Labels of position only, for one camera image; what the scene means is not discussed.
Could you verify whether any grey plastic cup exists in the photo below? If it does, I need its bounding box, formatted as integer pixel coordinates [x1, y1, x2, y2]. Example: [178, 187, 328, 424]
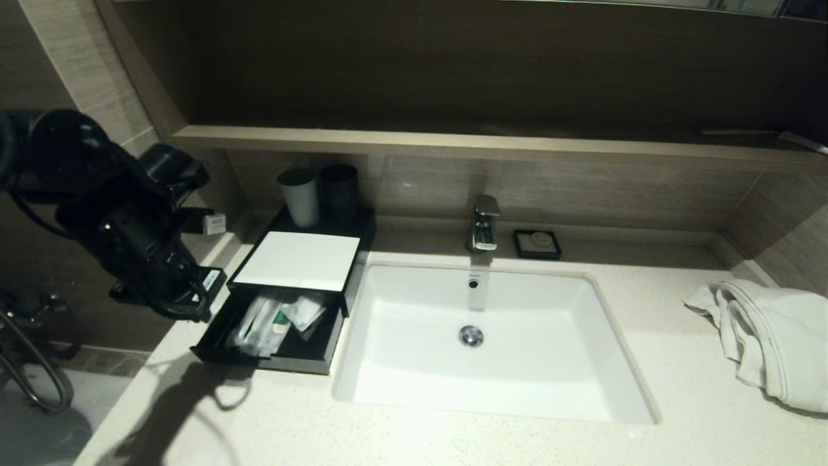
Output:
[278, 168, 321, 228]

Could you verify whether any black square soap dish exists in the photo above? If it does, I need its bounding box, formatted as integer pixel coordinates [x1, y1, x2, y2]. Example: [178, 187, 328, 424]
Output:
[512, 230, 562, 261]

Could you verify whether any black plastic cup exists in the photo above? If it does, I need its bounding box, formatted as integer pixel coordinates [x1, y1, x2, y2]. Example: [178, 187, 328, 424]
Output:
[321, 164, 360, 217]

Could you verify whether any white crumpled towel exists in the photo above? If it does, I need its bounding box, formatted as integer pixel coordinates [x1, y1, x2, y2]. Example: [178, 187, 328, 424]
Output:
[682, 280, 828, 413]

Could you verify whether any chrome faucet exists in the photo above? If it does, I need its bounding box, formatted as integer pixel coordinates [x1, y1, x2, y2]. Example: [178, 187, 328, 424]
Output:
[467, 195, 501, 253]

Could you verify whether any toothbrush with green mark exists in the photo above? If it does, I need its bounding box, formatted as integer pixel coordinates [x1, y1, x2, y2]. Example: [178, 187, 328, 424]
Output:
[228, 296, 282, 357]

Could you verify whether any small clear cotton packet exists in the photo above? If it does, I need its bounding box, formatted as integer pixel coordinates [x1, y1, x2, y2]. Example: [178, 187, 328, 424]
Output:
[281, 293, 329, 332]

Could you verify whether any black sliding drawer tray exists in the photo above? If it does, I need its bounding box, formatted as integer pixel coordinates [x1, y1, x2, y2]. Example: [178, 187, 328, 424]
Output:
[190, 285, 347, 376]

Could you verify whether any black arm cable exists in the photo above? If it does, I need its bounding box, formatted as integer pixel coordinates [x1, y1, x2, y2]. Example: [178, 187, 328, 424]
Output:
[10, 188, 214, 321]

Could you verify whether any wooden wall shelf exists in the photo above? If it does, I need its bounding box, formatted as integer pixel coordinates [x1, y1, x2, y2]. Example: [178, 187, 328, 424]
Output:
[175, 126, 828, 172]

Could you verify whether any white ceramic sink basin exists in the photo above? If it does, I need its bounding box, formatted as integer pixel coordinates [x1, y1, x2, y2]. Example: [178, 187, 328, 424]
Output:
[333, 262, 660, 426]

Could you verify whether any black drawer amenity box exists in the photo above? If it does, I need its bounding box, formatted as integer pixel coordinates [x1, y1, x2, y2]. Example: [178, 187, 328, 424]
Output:
[226, 204, 377, 318]

